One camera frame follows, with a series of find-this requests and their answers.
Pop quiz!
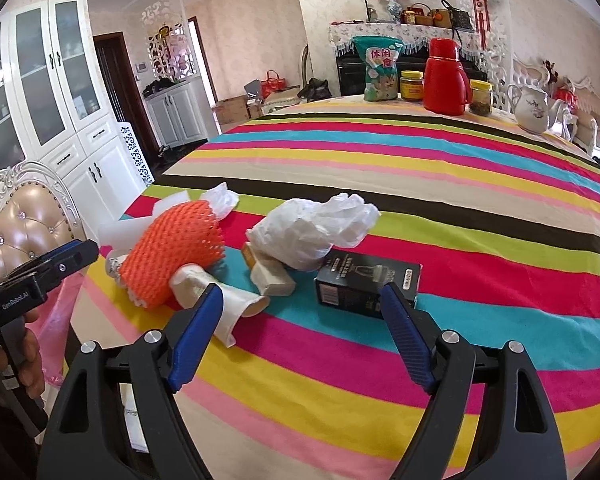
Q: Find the cream cushioned chair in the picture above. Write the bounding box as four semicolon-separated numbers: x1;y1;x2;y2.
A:
262;45;311;116

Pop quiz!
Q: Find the yellow-lid jar with label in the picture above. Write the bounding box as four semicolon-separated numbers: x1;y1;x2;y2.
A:
399;70;425;103

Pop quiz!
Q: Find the floral lace piano cover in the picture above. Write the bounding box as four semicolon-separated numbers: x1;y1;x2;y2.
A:
327;22;486;61

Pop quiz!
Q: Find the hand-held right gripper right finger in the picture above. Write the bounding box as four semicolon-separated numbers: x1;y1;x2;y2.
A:
380;281;568;480

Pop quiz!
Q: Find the black handbag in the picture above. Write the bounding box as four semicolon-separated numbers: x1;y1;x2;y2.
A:
441;0;473;31

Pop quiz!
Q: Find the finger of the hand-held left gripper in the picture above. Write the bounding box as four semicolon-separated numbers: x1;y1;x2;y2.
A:
10;239;101;287

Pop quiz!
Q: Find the green snack bag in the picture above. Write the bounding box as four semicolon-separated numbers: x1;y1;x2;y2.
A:
352;35;405;102

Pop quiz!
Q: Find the red bag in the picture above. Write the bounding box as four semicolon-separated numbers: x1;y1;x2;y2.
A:
260;70;286;98

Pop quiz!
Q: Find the white patterned panel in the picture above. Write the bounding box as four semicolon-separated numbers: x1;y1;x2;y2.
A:
115;122;156;183

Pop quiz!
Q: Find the white carved screen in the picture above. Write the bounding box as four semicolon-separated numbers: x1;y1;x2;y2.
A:
140;2;198;83

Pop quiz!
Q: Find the dark wooden door frame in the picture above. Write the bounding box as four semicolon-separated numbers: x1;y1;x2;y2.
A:
94;32;161;161

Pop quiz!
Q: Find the large white plastic bag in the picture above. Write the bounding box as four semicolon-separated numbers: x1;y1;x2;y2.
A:
246;192;382;273

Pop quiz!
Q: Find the striped colourful tablecloth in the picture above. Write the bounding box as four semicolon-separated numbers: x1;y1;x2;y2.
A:
65;94;600;480

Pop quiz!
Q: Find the person's left hand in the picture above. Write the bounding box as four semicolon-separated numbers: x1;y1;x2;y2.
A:
0;305;47;403

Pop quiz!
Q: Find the beige paper carton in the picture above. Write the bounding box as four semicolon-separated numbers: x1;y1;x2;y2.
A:
241;241;297;297

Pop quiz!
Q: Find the white ceramic teapot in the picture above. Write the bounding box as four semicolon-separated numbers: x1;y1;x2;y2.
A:
507;84;563;135

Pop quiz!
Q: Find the low white cabinet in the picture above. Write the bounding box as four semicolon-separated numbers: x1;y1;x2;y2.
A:
145;77;208;148

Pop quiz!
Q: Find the tufted beige chair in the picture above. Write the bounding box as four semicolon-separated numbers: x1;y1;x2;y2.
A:
0;160;83;281

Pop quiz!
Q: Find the red thermos jug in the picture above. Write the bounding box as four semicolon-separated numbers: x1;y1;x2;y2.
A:
423;37;472;115

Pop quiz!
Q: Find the paper wrapper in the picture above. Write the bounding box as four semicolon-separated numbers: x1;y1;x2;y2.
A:
170;265;271;348

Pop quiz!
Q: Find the cardboard box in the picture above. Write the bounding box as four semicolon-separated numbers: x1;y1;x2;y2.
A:
214;96;251;126

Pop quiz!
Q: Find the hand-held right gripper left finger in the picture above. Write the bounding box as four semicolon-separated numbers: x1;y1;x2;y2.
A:
39;282;226;480

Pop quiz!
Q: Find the small white plastic bag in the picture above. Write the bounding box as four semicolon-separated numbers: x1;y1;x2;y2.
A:
200;182;241;223

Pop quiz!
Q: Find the tall white glass-door cabinet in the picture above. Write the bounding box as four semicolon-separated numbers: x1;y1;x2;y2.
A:
0;0;151;211

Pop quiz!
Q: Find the woven basket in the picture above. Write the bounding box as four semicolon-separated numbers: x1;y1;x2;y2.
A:
405;4;433;26

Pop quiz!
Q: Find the black printed box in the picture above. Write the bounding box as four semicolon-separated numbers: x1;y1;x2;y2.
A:
314;250;423;318

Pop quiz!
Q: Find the yellow-lid glass jar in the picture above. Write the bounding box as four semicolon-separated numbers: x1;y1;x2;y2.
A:
468;79;495;116

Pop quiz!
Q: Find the black cloth bundle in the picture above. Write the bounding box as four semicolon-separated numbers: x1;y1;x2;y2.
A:
297;78;333;101

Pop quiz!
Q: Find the orange foam fruit net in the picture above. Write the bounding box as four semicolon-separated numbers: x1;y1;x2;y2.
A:
119;200;226;311

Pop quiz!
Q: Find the pink plastic bag bin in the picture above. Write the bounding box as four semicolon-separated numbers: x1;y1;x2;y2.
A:
30;272;85;387

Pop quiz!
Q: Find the white plastic cup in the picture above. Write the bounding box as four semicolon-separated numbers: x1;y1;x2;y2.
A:
98;215;156;251

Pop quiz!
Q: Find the black piano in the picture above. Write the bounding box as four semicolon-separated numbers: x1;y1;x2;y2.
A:
335;52;481;98

